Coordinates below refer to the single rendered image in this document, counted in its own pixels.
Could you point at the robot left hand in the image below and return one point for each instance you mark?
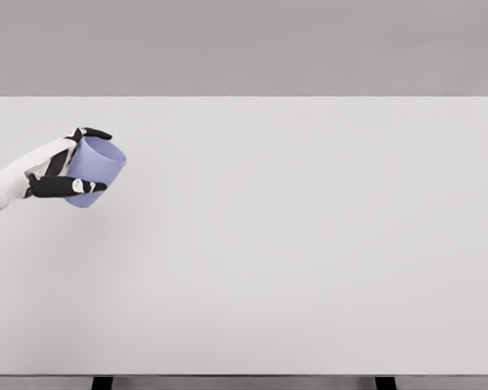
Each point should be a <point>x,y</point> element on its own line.
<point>36,160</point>

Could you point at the light purple cup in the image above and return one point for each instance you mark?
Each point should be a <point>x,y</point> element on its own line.
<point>97,162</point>

